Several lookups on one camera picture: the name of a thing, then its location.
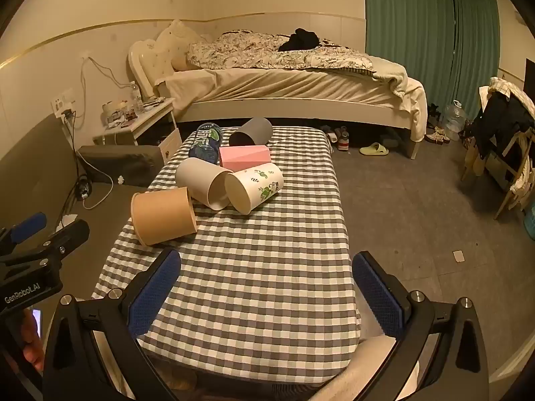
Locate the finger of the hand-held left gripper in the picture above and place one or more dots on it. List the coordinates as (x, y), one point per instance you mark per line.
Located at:
(29, 225)
(69, 236)

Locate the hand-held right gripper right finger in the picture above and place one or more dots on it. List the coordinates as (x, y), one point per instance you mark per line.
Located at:
(378, 296)

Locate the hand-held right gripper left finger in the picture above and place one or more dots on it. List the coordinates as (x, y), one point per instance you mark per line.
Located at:
(154, 294)

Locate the brown paper cup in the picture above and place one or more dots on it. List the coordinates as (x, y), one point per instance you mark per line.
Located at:
(163, 217)

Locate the beige cup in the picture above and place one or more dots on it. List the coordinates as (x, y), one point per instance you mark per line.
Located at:
(196, 179)

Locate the white leaf print cup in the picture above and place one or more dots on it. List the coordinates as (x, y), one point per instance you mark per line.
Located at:
(255, 186)

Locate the dark grey cup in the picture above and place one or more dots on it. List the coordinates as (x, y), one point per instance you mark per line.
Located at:
(253, 130)

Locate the person's left hand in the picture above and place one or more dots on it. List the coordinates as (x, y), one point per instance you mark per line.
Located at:
(32, 353)

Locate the light cloth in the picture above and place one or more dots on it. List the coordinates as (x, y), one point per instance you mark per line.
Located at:
(363, 371)

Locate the dark floor cushion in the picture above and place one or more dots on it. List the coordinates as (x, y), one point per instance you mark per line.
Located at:
(121, 163)

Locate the white paper scrap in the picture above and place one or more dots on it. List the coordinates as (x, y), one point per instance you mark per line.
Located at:
(459, 256)

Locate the grey white checkered tablecloth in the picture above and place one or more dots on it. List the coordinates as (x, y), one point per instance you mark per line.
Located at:
(259, 267)

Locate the white nightstand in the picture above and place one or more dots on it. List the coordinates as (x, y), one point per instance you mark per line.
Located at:
(156, 131)

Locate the cluster of toiletries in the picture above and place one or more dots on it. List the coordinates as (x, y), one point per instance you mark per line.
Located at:
(125, 110)

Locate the green slipper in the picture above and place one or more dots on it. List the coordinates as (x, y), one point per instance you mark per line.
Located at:
(373, 149)

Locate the grey sneaker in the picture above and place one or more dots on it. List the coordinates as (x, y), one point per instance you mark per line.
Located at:
(342, 140)

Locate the pink box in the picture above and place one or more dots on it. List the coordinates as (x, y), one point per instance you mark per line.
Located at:
(244, 158)

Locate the pair of light shoes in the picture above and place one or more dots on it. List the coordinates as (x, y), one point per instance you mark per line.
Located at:
(436, 137)

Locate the blue bin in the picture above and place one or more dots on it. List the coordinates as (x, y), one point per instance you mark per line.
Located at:
(531, 221)

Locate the wooden chair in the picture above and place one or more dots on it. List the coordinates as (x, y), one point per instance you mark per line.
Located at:
(512, 175)

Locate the clear water jug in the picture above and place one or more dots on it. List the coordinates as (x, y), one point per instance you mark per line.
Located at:
(454, 119)

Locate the pile of clothes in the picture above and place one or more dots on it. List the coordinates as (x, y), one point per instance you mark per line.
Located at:
(501, 121)

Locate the cream pillow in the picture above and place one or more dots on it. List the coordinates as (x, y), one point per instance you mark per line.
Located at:
(175, 41)

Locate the cream blanket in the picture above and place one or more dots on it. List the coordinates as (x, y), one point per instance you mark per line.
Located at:
(395, 75)

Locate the cream bed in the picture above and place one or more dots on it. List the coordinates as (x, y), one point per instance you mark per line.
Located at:
(271, 87)

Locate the patterned quilt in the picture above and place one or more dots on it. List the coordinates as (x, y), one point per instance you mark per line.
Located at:
(250, 52)

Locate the black garment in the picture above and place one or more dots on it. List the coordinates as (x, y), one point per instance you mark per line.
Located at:
(301, 39)

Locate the green curtain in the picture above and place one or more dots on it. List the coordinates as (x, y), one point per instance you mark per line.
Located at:
(418, 21)

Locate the wall outlet panel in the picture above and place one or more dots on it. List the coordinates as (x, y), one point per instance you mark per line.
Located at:
(62, 102)

